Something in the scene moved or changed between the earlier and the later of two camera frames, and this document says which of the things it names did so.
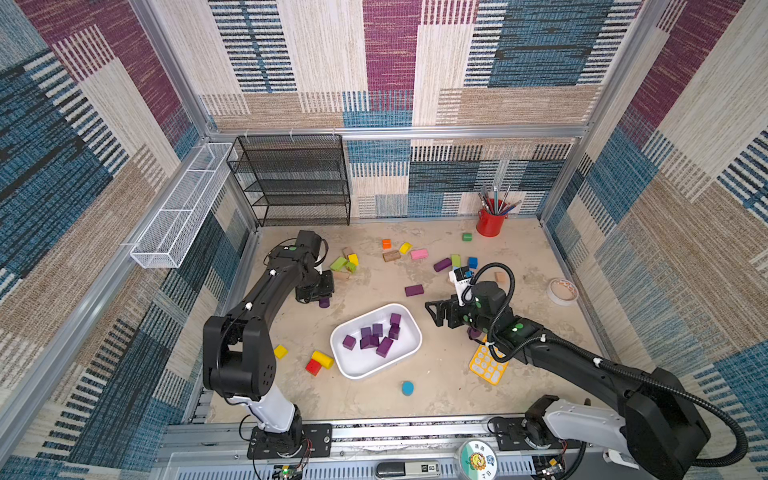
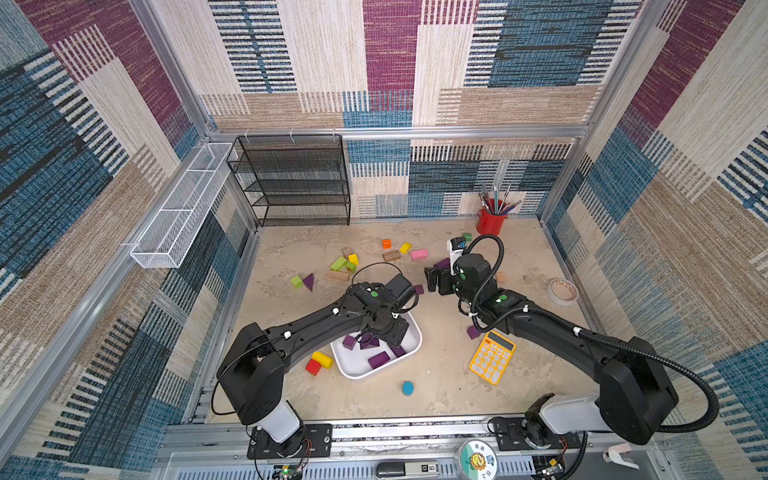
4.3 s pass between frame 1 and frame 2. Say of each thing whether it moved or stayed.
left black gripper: moved
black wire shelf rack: stayed
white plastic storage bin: stayed
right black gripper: moved
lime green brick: stayed
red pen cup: stayed
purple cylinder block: stayed
